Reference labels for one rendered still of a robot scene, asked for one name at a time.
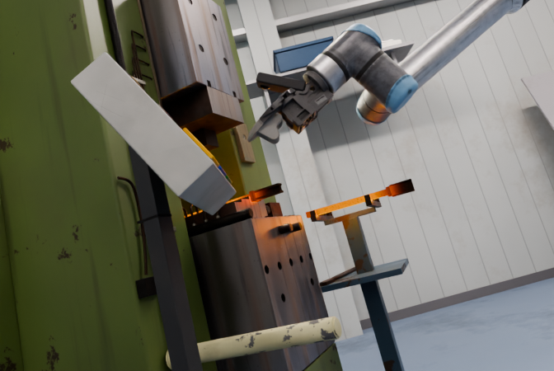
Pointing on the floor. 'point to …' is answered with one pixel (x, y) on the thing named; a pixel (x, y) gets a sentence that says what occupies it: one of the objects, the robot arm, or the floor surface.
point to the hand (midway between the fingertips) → (250, 134)
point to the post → (166, 268)
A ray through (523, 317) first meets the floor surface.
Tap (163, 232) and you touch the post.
